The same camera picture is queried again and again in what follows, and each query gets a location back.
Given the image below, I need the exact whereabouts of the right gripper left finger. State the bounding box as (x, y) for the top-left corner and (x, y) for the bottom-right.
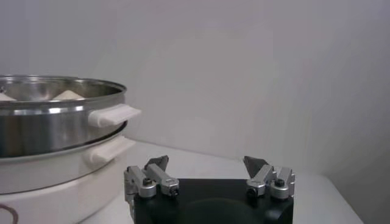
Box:
(123, 155), (180, 201)

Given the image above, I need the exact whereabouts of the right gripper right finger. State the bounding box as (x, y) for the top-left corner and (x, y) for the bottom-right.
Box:
(243, 155), (296, 200)

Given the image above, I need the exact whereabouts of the white electric cooking pot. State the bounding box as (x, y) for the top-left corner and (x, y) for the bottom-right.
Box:
(0, 121), (137, 224)

